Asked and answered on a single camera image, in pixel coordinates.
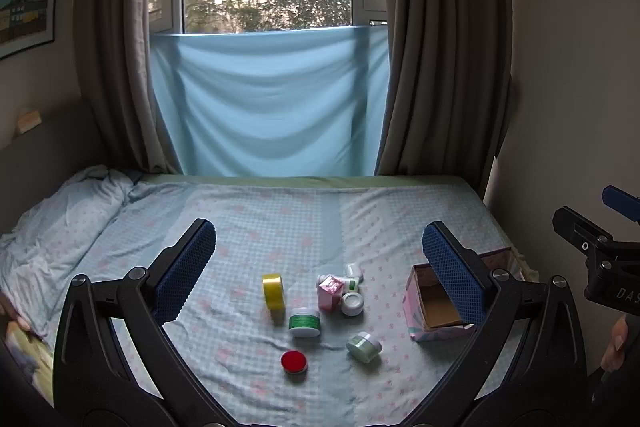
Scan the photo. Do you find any checkered floral bed sheet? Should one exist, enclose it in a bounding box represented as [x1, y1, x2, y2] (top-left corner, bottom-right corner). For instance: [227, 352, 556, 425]
[10, 177, 532, 427]

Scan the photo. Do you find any framed wall picture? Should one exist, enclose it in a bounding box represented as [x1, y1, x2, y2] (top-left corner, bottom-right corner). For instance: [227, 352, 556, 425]
[0, 0, 62, 60]

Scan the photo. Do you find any round white jar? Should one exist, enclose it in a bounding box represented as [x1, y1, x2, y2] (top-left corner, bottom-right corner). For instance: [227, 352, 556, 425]
[341, 291, 365, 317]

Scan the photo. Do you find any red lid jar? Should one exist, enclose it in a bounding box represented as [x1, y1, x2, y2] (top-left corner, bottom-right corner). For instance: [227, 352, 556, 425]
[280, 350, 309, 376]

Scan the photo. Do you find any light blue crumpled blanket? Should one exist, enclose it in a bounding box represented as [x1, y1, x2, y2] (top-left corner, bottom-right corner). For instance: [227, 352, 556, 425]
[0, 164, 144, 340]

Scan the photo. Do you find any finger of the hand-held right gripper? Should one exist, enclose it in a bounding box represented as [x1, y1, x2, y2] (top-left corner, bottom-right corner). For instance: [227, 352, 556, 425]
[552, 206, 614, 259]
[602, 185, 640, 224]

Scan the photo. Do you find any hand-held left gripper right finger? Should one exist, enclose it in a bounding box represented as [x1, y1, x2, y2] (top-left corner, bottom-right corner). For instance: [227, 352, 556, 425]
[400, 221, 587, 427]

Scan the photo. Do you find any shiny cosmetic box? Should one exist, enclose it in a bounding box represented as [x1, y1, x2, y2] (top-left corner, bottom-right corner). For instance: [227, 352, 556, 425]
[318, 278, 345, 314]

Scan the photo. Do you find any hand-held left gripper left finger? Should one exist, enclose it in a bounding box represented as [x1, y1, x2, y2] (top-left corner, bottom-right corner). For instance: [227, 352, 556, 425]
[52, 218, 236, 427]

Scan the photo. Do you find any green label white jar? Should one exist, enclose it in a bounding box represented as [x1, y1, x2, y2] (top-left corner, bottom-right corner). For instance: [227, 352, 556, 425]
[288, 307, 322, 339]

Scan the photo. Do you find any small tan block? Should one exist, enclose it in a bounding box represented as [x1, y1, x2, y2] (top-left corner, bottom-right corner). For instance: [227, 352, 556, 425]
[16, 107, 42, 136]

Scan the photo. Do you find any grey-brown curtain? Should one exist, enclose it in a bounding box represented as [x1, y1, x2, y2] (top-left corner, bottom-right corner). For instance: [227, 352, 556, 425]
[376, 0, 522, 204]
[74, 0, 190, 176]

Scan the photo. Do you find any person's right hand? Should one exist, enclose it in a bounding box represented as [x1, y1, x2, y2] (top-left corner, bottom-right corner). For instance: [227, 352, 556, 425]
[600, 313, 638, 374]

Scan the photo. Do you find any light blue hanging cloth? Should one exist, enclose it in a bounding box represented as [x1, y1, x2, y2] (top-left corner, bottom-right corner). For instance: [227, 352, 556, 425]
[149, 24, 392, 178]

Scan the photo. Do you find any small white green-label bottle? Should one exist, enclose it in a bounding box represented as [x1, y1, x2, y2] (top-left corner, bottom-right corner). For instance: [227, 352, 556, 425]
[330, 275, 361, 293]

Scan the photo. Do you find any yellow patterned cloth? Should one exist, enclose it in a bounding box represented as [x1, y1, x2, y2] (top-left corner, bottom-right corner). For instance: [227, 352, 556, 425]
[4, 321, 57, 408]

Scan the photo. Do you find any cardboard box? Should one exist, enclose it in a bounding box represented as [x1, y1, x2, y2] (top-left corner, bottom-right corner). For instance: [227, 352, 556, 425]
[404, 247, 527, 342]

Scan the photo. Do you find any yellow tape roll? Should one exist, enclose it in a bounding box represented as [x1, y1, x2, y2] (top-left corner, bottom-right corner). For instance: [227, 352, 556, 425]
[262, 273, 287, 314]

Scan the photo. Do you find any light green jar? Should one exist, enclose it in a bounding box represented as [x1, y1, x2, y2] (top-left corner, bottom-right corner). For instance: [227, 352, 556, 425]
[345, 331, 383, 363]

